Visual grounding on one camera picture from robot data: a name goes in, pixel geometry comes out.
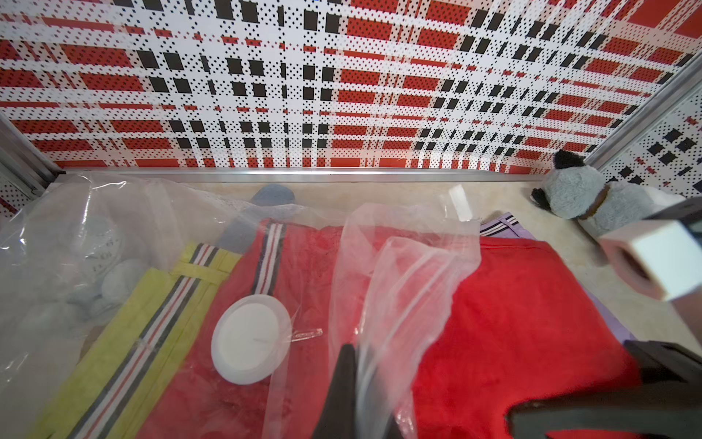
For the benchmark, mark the red trousers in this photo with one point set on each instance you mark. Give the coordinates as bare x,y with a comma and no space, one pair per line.
521,327

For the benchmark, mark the lime green folded trousers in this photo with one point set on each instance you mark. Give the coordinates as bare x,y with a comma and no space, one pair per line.
121,378

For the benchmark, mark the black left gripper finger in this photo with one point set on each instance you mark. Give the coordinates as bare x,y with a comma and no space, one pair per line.
338,417

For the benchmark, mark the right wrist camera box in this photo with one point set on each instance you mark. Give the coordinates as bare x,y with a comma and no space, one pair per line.
659,256

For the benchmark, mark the grey white plush toy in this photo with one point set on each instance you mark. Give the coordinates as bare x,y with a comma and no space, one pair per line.
573,190

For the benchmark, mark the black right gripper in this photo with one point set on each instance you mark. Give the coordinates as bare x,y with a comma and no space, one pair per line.
664,401

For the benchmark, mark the clear plastic vacuum bag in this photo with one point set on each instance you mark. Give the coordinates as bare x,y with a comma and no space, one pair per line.
395,276

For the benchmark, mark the white vacuum bag valve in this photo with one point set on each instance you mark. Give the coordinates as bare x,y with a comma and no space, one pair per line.
251,339

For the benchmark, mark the white alarm clock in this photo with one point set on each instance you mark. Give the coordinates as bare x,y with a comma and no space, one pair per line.
107,266

